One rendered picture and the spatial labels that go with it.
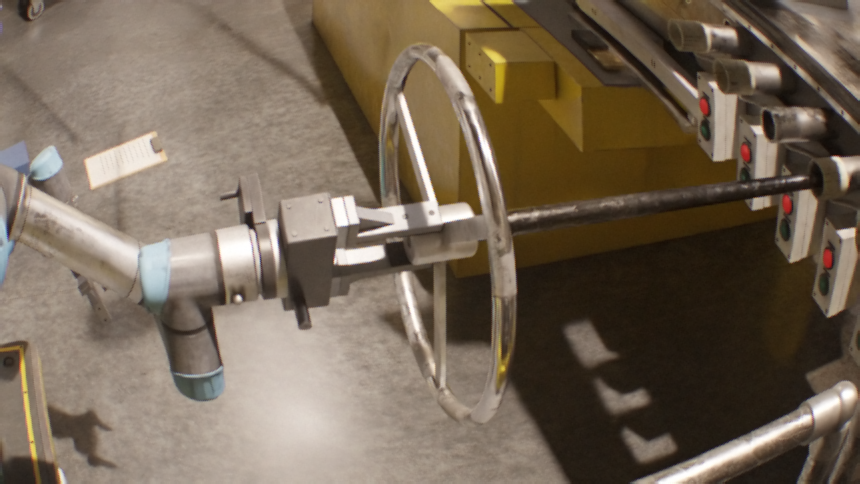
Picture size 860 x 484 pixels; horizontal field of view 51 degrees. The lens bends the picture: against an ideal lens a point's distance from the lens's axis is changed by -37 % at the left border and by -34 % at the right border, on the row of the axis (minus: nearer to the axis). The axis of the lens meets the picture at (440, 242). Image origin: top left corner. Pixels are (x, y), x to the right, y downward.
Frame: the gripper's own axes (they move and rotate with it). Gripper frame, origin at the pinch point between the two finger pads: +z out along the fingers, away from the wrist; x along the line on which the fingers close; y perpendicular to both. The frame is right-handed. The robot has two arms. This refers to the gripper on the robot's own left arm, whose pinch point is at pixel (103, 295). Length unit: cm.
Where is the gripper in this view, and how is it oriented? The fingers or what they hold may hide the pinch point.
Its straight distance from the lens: 190.9
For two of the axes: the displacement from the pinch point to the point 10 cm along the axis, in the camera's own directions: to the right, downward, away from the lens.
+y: 8.9, -4.6, 0.1
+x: -2.2, -4.1, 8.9
